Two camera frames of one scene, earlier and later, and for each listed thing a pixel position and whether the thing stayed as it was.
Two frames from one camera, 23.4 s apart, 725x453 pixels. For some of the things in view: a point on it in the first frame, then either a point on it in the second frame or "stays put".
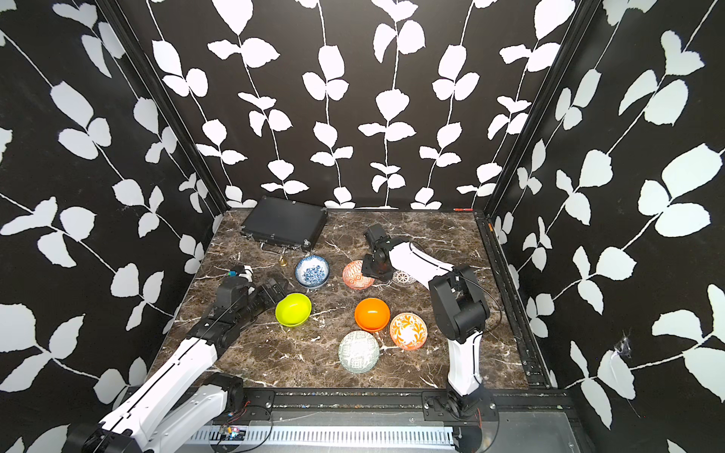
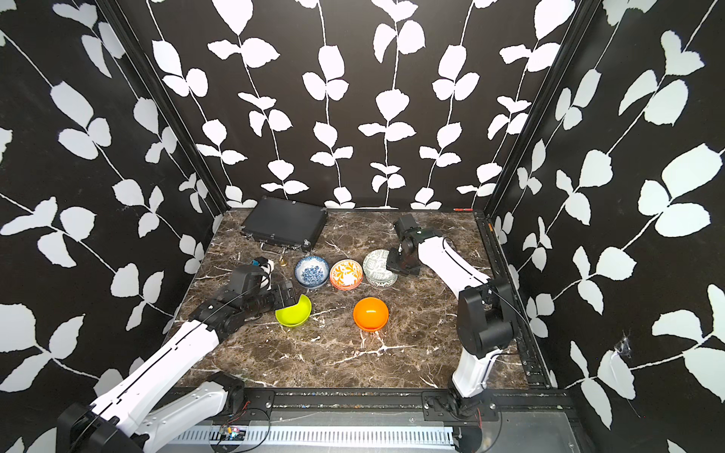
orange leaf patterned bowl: [408, 330] to [345, 275]
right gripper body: [373, 268] to [398, 261]
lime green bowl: [293, 310] stays put
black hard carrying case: [281, 224] stays put
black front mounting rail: [301, 407] stays put
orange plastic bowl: [372, 314] stays put
